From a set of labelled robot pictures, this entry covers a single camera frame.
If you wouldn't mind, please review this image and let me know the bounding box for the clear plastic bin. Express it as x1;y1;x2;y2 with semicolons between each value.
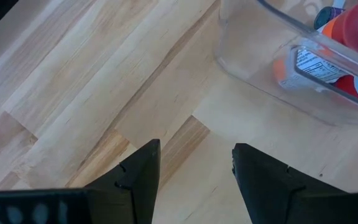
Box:
215;0;358;130

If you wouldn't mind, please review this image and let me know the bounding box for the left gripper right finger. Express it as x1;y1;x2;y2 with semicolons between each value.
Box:
231;142;354;224

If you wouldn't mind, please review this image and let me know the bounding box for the large orange food coloring bottle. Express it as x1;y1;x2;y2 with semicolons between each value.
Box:
272;17;352;91

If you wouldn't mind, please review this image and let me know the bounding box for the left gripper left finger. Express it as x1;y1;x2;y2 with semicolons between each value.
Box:
84;139;162;224

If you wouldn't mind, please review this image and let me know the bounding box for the small blue dropper bottle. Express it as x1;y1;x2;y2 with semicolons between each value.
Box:
313;6;345;31

